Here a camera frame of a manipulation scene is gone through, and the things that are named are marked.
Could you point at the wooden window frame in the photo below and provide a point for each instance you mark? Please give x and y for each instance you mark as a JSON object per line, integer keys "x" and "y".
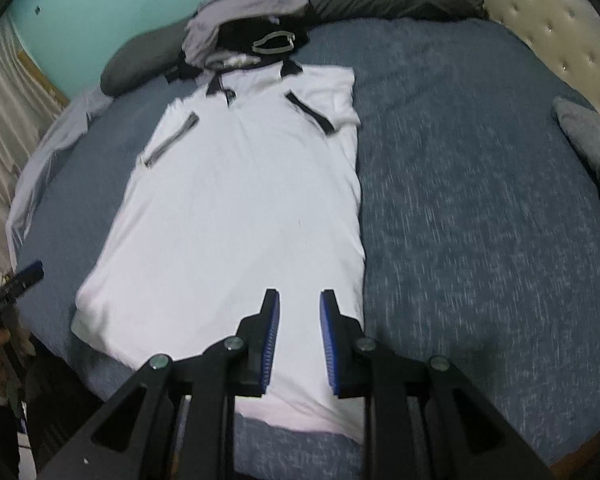
{"x": 42, "y": 77}

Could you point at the small grey cloth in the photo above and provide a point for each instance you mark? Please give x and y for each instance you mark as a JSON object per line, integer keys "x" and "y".
{"x": 595, "y": 150}

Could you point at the bed with blue sheet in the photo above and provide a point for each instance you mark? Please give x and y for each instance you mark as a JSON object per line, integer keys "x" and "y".
{"x": 480, "y": 210}

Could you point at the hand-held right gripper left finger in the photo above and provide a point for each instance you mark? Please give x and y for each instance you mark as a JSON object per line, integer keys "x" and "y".
{"x": 271, "y": 345}

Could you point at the light grey quilt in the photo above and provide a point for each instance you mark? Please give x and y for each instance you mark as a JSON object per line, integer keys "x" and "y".
{"x": 50, "y": 150}

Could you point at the light grey garment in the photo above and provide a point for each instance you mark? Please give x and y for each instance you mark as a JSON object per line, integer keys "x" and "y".
{"x": 240, "y": 10}

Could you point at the cream tufted headboard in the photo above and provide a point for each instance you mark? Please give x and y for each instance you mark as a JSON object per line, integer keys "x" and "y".
{"x": 545, "y": 5}

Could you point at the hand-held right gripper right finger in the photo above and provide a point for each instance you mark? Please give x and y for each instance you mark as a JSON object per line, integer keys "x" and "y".
{"x": 327, "y": 345}

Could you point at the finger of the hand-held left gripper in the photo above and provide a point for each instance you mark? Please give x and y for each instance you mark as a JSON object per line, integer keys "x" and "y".
{"x": 25, "y": 275}

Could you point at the white polo shirt black trim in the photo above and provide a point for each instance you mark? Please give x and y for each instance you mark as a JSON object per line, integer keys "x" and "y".
{"x": 240, "y": 200}

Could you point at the beige striped curtain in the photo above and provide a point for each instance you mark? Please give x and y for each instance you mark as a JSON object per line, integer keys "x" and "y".
{"x": 0, "y": 120}

